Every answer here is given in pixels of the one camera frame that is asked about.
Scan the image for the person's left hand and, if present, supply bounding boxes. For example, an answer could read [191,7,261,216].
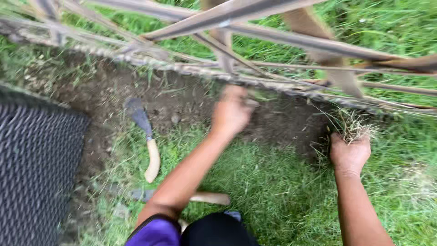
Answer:
[211,85,260,134]

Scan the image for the person's right hand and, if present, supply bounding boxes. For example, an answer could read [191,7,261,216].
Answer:
[329,132,371,176]

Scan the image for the bunch of pulled dry grass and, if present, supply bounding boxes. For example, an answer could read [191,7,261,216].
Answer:
[312,102,379,146]

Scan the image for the bamboo stick fence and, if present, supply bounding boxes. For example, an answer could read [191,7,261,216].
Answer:
[0,0,437,115]

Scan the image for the person's black trousers knee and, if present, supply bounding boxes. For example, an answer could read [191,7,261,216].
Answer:
[180,211,260,246]

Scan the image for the purple shirt sleeve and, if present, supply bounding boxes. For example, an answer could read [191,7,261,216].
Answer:
[124,214,182,246]

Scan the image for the grey woven plastic basket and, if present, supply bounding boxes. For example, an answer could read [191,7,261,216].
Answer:
[0,82,91,246]

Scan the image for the tool with pale wooden handle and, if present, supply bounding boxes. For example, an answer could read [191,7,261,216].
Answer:
[130,189,231,205]

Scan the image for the sickle knife with wooden handle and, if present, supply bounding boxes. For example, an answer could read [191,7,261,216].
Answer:
[124,97,161,184]

